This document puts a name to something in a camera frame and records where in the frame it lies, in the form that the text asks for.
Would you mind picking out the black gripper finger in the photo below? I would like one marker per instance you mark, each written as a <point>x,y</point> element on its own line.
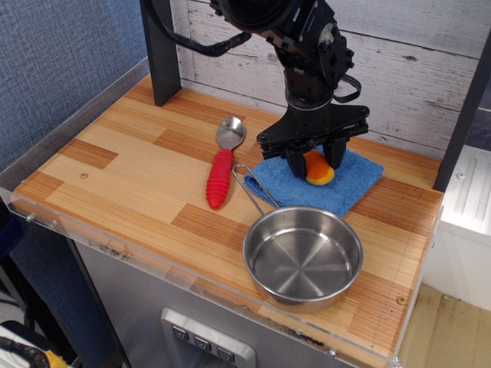
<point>296,163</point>
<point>334,151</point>

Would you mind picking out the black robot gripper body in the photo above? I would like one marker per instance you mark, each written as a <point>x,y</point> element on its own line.
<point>303,130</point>

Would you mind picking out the orange plush fish toy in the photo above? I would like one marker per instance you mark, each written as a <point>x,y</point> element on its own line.
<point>318,170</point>

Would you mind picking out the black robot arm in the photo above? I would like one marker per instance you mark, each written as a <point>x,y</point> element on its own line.
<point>315,58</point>

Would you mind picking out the folded blue cloth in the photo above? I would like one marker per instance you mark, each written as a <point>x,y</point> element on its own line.
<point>273,181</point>

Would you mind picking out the small steel saucepan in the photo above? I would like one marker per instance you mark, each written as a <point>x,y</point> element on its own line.
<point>302,259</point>

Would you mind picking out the white ribbed box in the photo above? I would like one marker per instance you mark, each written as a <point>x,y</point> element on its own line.
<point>458,262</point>

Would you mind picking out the silver button control panel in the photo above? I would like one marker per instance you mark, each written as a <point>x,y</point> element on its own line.
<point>181,328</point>

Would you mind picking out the clear acrylic table guard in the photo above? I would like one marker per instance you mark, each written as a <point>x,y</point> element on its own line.
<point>125,186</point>

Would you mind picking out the red handled metal spoon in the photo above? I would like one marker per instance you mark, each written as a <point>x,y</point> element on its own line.
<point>229,135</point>

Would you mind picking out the dark right frame post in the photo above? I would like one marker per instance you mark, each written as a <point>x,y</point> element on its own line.
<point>465,119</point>

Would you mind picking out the dark frame post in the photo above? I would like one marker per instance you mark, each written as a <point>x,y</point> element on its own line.
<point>465,119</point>
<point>161,65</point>

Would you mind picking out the dark left frame post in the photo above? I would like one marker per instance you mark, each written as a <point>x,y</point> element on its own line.
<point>161,65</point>

